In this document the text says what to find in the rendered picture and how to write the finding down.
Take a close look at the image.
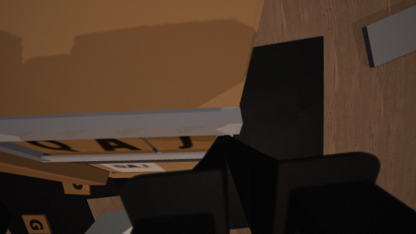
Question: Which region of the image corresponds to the tan wooden board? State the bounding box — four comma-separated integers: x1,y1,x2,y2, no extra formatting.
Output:
0,0,265,185

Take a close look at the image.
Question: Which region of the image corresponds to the white paper ticket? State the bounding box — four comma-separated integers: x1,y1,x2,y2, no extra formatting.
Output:
101,162,166,172

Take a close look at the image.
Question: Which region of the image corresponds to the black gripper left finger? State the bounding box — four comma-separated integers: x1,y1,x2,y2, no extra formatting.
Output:
120,135,230,234

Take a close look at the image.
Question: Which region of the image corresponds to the tan letter tile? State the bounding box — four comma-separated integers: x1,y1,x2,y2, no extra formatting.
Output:
22,214,52,234
13,140,102,156
73,138,157,154
146,135,217,153
62,182,91,195

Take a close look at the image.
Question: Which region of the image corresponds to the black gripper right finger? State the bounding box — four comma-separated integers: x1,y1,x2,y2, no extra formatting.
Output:
224,135,381,234

